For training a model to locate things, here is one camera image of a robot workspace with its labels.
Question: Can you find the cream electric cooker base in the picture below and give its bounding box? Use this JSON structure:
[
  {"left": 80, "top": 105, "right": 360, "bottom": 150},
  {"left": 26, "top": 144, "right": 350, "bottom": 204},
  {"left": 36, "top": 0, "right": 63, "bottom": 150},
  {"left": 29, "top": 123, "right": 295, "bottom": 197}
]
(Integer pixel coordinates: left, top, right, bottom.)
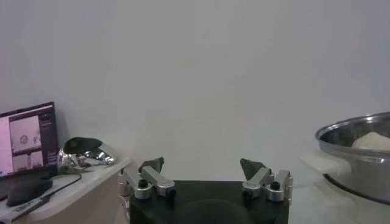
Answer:
[{"left": 300, "top": 152, "right": 390, "bottom": 224}]

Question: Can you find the white steamed baozi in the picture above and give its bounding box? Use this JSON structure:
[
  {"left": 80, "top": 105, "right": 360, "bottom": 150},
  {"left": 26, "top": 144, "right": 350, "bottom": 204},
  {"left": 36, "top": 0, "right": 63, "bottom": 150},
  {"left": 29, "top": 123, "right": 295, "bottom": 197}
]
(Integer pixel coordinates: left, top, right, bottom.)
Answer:
[{"left": 351, "top": 131, "right": 390, "bottom": 152}]

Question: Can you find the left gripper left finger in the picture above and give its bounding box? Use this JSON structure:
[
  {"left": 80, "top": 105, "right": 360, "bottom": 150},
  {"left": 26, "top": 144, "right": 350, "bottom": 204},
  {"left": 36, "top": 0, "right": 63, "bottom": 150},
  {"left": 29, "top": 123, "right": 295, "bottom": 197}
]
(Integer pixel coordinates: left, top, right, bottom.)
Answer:
[{"left": 117, "top": 156, "right": 177, "bottom": 201}]

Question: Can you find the perforated steel steamer basket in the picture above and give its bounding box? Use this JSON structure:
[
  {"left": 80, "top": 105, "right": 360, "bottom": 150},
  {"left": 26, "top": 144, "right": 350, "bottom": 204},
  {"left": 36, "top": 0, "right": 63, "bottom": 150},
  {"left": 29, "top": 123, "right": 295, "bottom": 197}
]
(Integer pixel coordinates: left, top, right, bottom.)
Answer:
[{"left": 315, "top": 111, "right": 390, "bottom": 205}]

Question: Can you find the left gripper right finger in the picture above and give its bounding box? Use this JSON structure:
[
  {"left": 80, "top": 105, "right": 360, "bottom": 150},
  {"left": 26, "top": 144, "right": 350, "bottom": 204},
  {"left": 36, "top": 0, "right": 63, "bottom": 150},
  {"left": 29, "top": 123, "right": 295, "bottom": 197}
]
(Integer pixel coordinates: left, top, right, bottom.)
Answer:
[{"left": 239, "top": 158, "right": 294, "bottom": 203}]

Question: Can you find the shiny silver headset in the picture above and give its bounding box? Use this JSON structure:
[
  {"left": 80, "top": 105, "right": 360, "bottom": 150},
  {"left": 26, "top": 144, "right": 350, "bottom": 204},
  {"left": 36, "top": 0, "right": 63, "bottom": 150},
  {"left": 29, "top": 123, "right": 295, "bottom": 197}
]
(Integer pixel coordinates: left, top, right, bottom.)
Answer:
[{"left": 57, "top": 136, "right": 118, "bottom": 176}]

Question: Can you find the white side table with mouse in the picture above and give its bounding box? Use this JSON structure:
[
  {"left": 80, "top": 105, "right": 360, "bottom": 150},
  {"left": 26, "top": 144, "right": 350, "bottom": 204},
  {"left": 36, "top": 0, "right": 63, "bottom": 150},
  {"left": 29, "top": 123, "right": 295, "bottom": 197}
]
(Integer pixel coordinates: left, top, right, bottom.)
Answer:
[{"left": 0, "top": 156, "right": 133, "bottom": 224}]

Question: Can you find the small labelled usb adapter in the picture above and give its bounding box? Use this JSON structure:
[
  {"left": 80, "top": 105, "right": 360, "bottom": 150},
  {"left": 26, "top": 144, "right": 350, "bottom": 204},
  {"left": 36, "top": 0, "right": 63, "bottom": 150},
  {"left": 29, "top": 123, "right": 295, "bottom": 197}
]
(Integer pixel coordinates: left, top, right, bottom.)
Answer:
[{"left": 9, "top": 194, "right": 52, "bottom": 219}]

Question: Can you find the black computer mouse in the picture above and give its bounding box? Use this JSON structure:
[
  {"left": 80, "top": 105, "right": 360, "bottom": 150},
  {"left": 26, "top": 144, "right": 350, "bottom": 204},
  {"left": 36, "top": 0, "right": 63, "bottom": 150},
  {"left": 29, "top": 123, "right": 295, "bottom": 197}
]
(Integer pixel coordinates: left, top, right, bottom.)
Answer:
[{"left": 5, "top": 178, "right": 54, "bottom": 208}]

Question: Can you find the dark laptop with pink screen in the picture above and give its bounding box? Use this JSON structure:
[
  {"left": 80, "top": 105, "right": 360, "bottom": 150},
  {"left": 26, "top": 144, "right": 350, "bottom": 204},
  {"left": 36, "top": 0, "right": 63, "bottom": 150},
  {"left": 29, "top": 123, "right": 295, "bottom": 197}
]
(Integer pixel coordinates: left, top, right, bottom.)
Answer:
[{"left": 0, "top": 102, "right": 60, "bottom": 201}]

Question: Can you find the thin black desk cable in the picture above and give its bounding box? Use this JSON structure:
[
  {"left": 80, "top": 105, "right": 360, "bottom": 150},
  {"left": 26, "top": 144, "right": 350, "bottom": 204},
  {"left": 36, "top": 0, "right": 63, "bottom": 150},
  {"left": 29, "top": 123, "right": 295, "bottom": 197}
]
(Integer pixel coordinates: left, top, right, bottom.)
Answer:
[{"left": 45, "top": 173, "right": 83, "bottom": 198}]

